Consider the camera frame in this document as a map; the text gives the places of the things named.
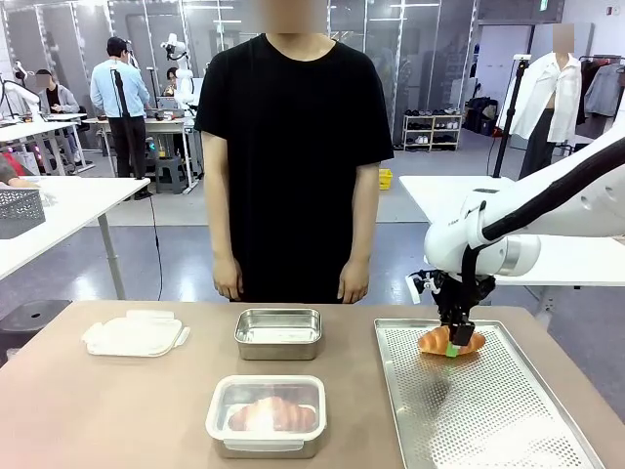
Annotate perforated metal baking tray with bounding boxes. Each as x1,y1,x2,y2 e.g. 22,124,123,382
373,318,606,469

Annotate person in black t-shirt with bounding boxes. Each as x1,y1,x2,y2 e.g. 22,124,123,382
193,31,396,305

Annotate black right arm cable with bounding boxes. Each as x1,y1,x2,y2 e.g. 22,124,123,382
457,140,625,324

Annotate person in red top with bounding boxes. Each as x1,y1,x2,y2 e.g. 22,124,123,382
0,152,41,190

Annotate white shoe rack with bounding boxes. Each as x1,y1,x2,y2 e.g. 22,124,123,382
402,111,464,152

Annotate grey perforated basket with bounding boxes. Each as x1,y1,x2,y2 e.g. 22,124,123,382
0,188,47,240

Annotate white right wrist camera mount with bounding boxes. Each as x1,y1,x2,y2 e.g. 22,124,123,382
406,272,437,306

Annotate grey background workbench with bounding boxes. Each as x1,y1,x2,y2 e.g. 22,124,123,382
95,109,204,194

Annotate black tripod pole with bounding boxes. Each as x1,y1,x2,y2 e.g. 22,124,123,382
491,54,532,179

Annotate rectangular steel container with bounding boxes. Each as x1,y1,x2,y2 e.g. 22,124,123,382
211,378,326,460
233,307,323,362

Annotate mannequin with white shirt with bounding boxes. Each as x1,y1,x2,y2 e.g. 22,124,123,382
496,23,583,181

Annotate person's right hand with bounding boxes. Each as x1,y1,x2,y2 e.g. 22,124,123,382
212,256,245,302

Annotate clothes rack with garments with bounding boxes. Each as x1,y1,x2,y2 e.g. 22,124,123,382
575,54,625,143

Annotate white side table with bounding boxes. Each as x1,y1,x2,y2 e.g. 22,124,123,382
0,174,151,300

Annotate person's left forearm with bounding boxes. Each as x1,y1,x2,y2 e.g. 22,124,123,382
344,190,381,265

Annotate golden brown croissant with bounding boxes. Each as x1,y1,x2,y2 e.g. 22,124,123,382
417,325,488,361
228,396,318,434

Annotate grey step stool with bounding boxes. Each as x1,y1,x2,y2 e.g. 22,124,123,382
154,155,190,195

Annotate man in light blue shirt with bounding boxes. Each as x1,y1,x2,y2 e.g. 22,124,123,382
89,36,153,201

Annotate seated person in grey jacket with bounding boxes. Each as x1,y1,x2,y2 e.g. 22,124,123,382
34,68,82,172

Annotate white background desk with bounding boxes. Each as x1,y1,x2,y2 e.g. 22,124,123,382
0,112,95,175

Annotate black bags pile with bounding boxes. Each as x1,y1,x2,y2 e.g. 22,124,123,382
464,96,500,137

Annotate black round stool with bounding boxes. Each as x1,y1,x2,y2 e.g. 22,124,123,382
0,299,72,367

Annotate person's right forearm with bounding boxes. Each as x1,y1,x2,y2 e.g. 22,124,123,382
207,185,238,263

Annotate person's left hand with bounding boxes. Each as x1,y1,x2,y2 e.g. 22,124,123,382
337,258,370,306

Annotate translucent white plastic lid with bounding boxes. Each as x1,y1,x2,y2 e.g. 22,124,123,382
80,310,191,358
205,374,328,445

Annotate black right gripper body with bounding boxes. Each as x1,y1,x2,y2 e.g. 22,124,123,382
428,269,497,325

